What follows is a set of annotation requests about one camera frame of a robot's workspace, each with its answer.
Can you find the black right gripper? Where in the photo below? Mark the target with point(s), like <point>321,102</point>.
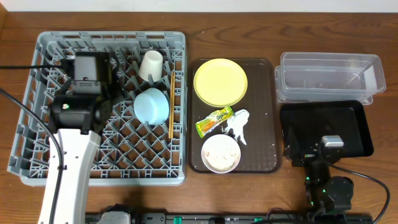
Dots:
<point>293,150</point>

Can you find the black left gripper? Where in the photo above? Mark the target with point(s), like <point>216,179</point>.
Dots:
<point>115,78</point>

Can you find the wooden chopsticks pair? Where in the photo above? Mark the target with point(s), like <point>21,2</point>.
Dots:
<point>172,99</point>

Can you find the white tissue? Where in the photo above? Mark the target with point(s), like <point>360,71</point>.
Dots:
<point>236,123</point>

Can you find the green pandan cake wrapper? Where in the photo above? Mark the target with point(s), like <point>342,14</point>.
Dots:
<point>213,120</point>

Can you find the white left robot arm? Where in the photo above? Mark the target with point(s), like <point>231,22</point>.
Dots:
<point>77,117</point>

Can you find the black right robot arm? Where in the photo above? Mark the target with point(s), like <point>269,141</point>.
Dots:
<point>329,196</point>

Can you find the grey dishwasher rack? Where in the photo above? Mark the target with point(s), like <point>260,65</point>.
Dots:
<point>130,153</point>

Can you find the light blue bowl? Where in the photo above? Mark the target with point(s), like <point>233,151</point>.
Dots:
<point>151,107</point>

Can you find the dark brown serving tray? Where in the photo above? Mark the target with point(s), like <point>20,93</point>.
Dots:
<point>262,153</point>

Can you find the white plastic cup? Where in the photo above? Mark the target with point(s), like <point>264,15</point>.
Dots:
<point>151,65</point>

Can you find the black plastic bin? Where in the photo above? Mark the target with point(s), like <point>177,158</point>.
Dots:
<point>344,118</point>

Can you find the clear plastic bin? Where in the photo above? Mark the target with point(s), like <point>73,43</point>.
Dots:
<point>319,76</point>

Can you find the white bowl with food residue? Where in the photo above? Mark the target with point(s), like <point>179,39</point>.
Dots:
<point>220,154</point>

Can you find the yellow plate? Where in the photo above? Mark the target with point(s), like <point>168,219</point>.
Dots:
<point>220,82</point>

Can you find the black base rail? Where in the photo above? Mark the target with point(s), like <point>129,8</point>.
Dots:
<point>122,214</point>

